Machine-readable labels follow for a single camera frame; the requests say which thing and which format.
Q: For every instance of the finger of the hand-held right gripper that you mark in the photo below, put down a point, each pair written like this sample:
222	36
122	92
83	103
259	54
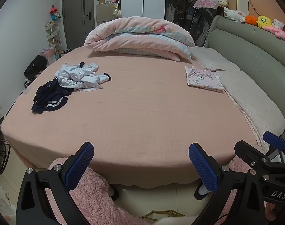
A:
246	150
273	140

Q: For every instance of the large beige pillow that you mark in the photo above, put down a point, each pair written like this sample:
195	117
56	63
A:
250	103

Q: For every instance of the white shelf rack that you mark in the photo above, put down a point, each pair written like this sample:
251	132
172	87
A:
53	36

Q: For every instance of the bed with pink sheet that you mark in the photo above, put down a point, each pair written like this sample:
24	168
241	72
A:
142	121

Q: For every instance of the orange carrot plush toy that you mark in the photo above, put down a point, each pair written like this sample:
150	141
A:
251	20

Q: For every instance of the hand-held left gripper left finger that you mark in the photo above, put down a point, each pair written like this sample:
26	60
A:
79	166

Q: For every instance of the black shoe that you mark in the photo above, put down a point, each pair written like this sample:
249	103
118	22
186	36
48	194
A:
199	193

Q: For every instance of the navy pants with white stripes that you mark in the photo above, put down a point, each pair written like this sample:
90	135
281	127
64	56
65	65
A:
48	98

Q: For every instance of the pink plush toy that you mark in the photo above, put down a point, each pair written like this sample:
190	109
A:
277	32

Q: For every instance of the black backpack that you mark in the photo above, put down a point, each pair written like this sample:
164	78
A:
35	66

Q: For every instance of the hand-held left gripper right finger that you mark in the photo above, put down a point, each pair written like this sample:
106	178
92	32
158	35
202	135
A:
203	166

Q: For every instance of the pink printed folded pajamas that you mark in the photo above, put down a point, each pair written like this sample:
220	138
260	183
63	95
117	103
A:
201	78

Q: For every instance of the red-hat plush doll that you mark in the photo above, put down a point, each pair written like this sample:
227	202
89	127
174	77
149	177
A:
54	13

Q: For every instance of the dark glass cabinet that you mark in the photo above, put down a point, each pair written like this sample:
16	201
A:
179	7

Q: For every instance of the green padded headboard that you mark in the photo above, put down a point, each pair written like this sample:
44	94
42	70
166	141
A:
250	49

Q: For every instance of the white rabbit plush toy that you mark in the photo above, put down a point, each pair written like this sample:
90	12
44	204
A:
233	14

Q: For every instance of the person's right leg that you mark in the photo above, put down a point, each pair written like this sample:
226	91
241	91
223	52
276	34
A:
238	165

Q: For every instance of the grey door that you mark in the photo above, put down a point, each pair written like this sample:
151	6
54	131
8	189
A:
76	14

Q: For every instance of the white and navy jacket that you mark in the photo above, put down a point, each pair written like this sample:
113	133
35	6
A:
74	77

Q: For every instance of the beige cabinet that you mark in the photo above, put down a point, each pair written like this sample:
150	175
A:
105	14

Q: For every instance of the yellow sponge plush toy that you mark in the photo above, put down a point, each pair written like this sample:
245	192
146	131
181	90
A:
264	21

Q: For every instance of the pale yellow plush toy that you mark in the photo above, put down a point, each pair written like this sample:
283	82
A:
223	2

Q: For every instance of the pink folded quilt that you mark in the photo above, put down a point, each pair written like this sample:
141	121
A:
133	28

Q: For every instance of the white cat plush toy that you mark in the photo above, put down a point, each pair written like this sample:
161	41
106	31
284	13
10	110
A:
278	24

